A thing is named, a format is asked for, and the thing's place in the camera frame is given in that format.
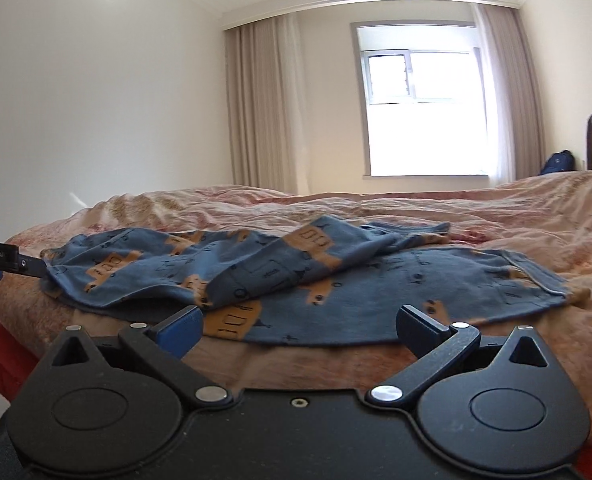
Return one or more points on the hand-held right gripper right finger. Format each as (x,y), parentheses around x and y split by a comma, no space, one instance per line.
(412,331)

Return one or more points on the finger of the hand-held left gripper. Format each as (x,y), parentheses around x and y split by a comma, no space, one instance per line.
(31,266)

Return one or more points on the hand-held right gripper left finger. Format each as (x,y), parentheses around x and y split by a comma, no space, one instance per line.
(178,332)

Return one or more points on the blue patterned pants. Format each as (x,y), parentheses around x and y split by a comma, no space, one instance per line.
(276,280)

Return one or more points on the beige and red floral duvet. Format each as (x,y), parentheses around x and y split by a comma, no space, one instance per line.
(476,210)

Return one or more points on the window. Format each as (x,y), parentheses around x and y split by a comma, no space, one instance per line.
(421,110)

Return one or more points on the blue backpack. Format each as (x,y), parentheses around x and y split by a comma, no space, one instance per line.
(558,162)

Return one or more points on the beige curtain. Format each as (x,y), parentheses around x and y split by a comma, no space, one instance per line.
(263,105)
(513,95)

